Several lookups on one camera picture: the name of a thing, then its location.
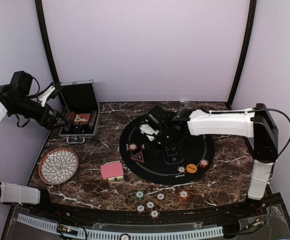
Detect black round poker mat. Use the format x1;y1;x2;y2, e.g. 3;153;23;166
119;114;215;185

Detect floral ceramic plate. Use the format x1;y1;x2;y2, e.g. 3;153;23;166
38;148;79;185

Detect black orange 100 chip stack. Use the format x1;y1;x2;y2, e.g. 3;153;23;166
156;193;165;201

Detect purple chip roll in case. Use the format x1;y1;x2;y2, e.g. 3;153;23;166
63;125;71;132

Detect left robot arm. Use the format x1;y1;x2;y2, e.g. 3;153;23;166
0;84;68;218

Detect orange big blind button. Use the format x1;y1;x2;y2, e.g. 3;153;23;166
186;163;198;174

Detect white slotted cable duct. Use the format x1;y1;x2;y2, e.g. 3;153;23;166
16;213;224;240

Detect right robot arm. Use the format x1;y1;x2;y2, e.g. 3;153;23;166
139;103;279;217

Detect aluminium poker chip case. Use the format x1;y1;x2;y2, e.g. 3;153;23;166
59;79;100;144

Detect green 20 chip stack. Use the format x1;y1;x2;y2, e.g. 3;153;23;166
134;190;145;201

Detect fallen 100 chip on duct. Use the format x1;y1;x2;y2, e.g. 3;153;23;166
119;233;131;240

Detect red 5 chips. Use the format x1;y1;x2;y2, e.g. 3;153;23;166
128;143;138;152
199;159;209;168

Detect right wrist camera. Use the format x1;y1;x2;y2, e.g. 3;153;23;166
139;124;159;141

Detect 100 chip on rail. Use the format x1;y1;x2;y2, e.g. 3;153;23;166
136;204;145;213

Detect red card box in case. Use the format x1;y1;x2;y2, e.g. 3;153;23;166
73;113;91;126

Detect gold blue card box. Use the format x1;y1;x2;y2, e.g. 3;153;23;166
107;175;124;182

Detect red 5 chip stack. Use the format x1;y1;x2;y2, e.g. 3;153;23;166
178;190;190;202

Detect red triangle all-in marker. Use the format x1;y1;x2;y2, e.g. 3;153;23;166
131;151;145;163

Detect brown chip roll in case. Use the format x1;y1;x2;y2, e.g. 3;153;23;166
88;110;98;129

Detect orange chip roll in case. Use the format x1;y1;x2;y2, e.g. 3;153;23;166
68;111;76;121

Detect red-backed card deck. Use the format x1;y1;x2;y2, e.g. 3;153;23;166
100;161;124;180

